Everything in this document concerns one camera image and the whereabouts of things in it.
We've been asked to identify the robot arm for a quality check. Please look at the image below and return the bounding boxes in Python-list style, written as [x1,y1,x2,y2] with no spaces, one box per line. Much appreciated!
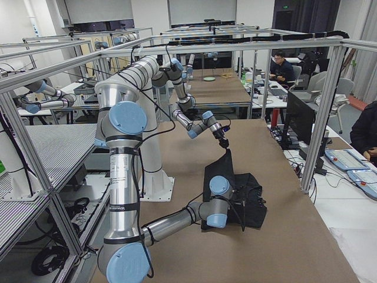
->
[151,58,229,149]
[95,56,245,282]

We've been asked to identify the teach pendant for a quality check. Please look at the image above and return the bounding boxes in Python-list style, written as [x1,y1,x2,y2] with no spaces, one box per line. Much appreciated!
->
[325,149,369,171]
[347,170,377,200]

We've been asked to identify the aluminium frame cage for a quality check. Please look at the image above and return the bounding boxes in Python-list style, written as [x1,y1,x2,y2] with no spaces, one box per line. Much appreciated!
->
[1,30,376,258]

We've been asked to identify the person in black jacket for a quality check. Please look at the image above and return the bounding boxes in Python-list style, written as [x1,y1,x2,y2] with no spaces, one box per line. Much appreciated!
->
[350,101,376,166]

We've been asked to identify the black printed t-shirt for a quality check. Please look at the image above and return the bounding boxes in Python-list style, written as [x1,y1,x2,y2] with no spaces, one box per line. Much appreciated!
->
[199,149,267,231]

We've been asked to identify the seated person in background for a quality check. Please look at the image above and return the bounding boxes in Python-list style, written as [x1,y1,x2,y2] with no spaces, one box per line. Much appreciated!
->
[269,50,295,87]

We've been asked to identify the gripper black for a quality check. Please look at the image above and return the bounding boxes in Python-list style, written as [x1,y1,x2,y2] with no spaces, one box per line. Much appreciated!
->
[231,188,250,212]
[214,131,229,149]

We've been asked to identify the black computer monitor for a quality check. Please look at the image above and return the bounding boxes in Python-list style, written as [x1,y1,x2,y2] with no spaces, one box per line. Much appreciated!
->
[281,92,315,149]

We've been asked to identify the aluminium slatted work table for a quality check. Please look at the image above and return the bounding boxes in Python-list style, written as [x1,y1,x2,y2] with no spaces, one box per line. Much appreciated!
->
[1,124,96,258]

